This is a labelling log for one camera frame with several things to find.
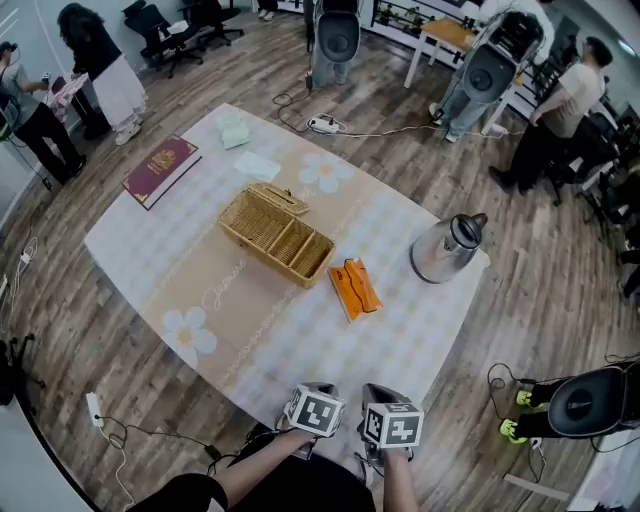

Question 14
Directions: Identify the person's right forearm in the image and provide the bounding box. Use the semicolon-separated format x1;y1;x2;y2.
381;446;417;512

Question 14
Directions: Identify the white power cable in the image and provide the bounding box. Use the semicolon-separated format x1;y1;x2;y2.
344;122;511;139

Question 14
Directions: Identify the dark red hardcover book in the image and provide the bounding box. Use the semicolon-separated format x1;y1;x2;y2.
121;134;204;212

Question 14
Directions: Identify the black office chair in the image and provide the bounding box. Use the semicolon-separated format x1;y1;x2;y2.
180;0;246;47
121;0;205;80

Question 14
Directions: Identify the stainless steel kettle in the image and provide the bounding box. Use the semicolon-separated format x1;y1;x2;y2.
409;212;489;286

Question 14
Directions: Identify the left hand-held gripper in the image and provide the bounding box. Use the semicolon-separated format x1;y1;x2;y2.
282;381;348;460

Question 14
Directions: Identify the person's left forearm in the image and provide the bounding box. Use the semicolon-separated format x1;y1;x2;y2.
213;428;321;501

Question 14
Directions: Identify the black power cable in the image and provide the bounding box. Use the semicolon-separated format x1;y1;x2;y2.
97;414;281;476

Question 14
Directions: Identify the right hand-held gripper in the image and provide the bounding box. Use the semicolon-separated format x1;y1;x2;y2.
355;382;426;469

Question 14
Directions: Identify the person's black clothing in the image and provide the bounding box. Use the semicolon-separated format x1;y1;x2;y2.
128;451;377;512

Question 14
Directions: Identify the woven wicker tissue holder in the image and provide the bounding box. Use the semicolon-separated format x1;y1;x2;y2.
218;182;337;291

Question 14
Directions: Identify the white power strip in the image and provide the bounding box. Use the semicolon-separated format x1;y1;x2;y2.
85;391;105;428
306;113;348;136

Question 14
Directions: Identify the small table with pink cloth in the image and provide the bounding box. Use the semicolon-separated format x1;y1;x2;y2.
46;71;97;127

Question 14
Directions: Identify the beige flower print tablecloth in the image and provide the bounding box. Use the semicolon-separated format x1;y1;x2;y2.
83;102;490;432

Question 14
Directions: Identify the pale green tissue packet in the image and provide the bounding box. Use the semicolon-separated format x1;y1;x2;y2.
215;111;253;152

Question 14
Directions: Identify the orange tissues packet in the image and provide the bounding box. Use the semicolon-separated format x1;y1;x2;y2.
327;256;385;324

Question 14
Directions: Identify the white table with wooden top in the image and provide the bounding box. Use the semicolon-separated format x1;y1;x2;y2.
403;16;524;137

